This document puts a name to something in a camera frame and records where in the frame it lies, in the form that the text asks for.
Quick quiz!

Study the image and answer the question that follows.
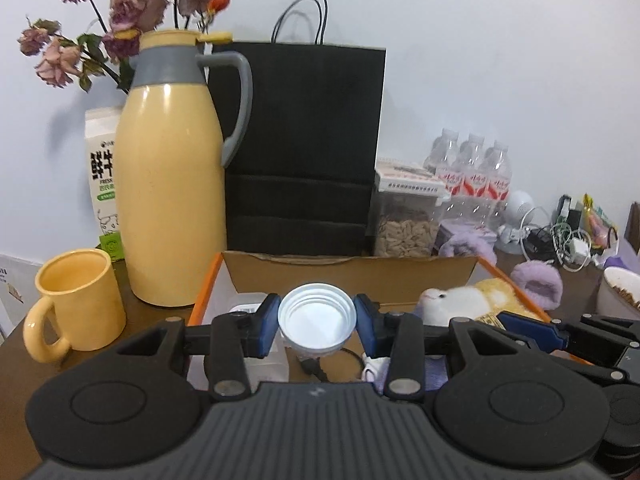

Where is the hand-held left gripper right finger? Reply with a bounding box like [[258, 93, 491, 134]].
[[353, 293, 522, 402]]

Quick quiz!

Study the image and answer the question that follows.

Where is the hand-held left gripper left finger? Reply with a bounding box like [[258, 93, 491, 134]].
[[117, 293, 282, 402]]

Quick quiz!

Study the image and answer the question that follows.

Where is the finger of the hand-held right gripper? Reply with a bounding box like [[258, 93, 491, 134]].
[[580, 313, 640, 350], [499, 311, 632, 387]]

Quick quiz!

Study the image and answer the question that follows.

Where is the white ribbed plastic lid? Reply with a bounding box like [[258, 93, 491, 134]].
[[277, 283, 358, 359]]

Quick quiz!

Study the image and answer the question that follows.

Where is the orange-edged cardboard box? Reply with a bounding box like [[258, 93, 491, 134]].
[[187, 250, 551, 396]]

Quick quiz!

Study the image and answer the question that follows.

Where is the white and yellow plush toy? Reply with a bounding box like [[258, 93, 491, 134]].
[[417, 277, 543, 329]]

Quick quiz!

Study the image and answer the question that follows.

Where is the white bowl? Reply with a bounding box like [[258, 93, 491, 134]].
[[597, 266, 640, 322]]

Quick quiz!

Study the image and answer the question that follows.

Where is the white plastic container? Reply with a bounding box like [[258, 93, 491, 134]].
[[202, 291, 291, 391]]

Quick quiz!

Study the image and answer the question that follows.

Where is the purple cloth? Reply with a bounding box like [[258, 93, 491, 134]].
[[375, 355, 452, 396]]

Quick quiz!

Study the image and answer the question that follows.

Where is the black power adapter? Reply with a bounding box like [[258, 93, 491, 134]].
[[527, 227, 553, 256]]

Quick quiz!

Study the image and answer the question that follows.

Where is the clear sunflower seed container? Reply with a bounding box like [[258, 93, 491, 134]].
[[371, 158, 451, 258]]

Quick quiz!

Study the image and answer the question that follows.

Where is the yellow packet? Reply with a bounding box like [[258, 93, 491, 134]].
[[582, 194, 621, 251]]

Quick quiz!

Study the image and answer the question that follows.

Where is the purple box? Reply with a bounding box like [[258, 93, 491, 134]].
[[437, 220, 498, 253]]

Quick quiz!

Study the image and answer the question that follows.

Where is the small white fan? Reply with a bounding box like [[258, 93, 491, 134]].
[[497, 190, 539, 251]]

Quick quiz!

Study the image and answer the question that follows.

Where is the black and green device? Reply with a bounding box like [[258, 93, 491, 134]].
[[556, 194, 583, 231]]

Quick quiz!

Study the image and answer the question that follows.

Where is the clear water bottle red label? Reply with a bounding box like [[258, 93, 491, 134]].
[[424, 128, 461, 231], [457, 133, 488, 231], [480, 141, 514, 231]]

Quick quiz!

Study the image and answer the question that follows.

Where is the yellow thermos jug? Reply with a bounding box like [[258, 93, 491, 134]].
[[116, 30, 253, 309]]

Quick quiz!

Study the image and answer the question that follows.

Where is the yellow ceramic mug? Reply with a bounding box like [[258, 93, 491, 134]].
[[22, 248, 127, 364]]

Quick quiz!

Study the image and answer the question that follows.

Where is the black paper bag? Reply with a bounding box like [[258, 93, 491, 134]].
[[206, 0, 387, 257]]

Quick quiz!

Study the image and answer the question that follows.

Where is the white milk carton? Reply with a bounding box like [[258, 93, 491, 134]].
[[84, 107, 126, 263]]

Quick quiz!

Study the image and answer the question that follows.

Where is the white board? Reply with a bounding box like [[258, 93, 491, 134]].
[[0, 254, 41, 338]]

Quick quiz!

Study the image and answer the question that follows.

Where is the dried pink rose bouquet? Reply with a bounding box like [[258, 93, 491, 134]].
[[19, 0, 232, 93]]

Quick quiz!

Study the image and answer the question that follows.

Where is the black cable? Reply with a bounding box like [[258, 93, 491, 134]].
[[295, 347, 366, 384]]

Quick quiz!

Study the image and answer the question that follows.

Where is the tangle of cables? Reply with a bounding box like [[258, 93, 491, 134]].
[[520, 210, 606, 274]]

